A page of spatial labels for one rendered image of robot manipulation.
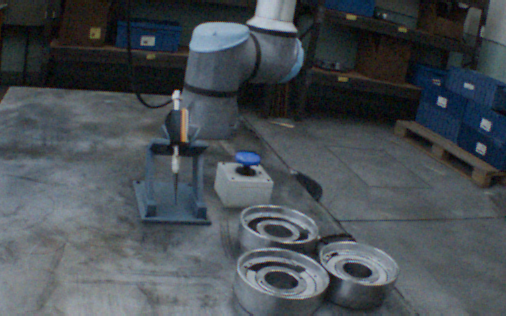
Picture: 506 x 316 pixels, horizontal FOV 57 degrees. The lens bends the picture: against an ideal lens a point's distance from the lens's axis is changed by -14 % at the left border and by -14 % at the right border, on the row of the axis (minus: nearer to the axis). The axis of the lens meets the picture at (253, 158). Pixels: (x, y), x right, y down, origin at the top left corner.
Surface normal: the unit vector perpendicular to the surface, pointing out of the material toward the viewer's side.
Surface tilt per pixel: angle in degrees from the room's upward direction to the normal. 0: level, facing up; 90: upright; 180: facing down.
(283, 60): 90
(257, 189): 90
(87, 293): 0
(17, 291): 0
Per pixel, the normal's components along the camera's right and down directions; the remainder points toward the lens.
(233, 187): 0.29, 0.37
